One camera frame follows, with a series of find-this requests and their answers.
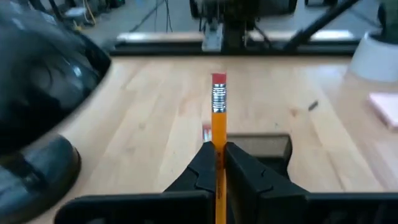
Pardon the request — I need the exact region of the hanging yellow cable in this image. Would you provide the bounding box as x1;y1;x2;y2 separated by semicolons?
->
83;0;98;27

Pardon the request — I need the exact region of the black table frame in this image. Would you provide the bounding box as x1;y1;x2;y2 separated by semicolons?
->
110;39;358;57

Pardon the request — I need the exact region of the pink sticky note pad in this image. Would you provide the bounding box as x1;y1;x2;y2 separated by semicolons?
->
368;91;398;131

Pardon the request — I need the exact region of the black diagonal beam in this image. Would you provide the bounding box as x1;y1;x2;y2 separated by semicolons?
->
282;0;363;52

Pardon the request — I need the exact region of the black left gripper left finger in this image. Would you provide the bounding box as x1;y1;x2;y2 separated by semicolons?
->
164;141;217;193

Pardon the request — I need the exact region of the black mesh desk organizer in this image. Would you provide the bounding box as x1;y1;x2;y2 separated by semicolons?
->
226;133;294;180

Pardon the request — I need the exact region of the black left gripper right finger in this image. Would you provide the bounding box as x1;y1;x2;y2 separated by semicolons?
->
225;141;308;224

